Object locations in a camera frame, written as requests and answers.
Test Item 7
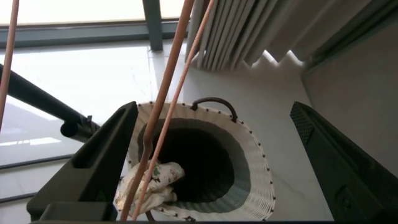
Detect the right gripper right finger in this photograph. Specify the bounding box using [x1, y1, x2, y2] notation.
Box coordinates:
[289, 101, 398, 222]

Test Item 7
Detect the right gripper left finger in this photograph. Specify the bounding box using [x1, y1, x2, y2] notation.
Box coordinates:
[26, 101, 140, 222]

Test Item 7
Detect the white laundry basket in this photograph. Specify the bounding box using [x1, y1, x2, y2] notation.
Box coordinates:
[113, 96, 277, 222]

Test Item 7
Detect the black clothes rack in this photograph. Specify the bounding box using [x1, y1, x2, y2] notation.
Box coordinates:
[0, 63, 101, 205]

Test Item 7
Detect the cream printed garment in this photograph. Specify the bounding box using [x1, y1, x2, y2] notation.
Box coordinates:
[114, 160, 186, 218]

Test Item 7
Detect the grey curtain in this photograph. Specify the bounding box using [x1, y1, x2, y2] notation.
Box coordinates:
[185, 0, 386, 71]

